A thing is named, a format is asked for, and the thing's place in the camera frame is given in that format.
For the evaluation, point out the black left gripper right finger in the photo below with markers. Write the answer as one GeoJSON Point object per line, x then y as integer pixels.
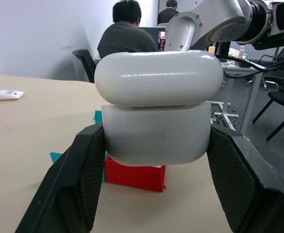
{"type": "Point", "coordinates": [243, 184]}

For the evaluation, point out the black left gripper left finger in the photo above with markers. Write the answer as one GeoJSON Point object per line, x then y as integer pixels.
{"type": "Point", "coordinates": [67, 184]}

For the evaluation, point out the white earbud charging case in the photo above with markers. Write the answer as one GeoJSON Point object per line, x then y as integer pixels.
{"type": "Point", "coordinates": [156, 102]}

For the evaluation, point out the red brick-pattern bin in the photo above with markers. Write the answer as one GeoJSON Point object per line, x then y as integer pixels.
{"type": "Point", "coordinates": [134, 176]}

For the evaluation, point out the teal tape piece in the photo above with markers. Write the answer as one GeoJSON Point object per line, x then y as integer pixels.
{"type": "Point", "coordinates": [56, 156]}
{"type": "Point", "coordinates": [98, 117]}

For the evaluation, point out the white-framed grey desk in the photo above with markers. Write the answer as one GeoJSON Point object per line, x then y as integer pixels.
{"type": "Point", "coordinates": [251, 97]}

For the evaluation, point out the black folding chair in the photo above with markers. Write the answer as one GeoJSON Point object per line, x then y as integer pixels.
{"type": "Point", "coordinates": [282, 97]}

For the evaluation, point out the white cosmetic tube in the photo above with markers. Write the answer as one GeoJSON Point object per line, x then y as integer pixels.
{"type": "Point", "coordinates": [4, 94]}

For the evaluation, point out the black office chair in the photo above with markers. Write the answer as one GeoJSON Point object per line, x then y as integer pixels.
{"type": "Point", "coordinates": [86, 61]}

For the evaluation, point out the small clear bottle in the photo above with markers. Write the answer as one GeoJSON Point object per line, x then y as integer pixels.
{"type": "Point", "coordinates": [241, 53]}

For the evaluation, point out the small orange object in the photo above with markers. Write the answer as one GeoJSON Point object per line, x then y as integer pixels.
{"type": "Point", "coordinates": [211, 49]}

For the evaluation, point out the seated person in grey sweater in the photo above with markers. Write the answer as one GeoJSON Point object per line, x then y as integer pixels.
{"type": "Point", "coordinates": [125, 36]}

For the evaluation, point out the dark computer monitor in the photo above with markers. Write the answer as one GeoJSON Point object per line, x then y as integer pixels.
{"type": "Point", "coordinates": [156, 36]}

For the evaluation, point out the standing person in dark jacket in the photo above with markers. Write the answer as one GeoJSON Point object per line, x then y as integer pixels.
{"type": "Point", "coordinates": [167, 13]}

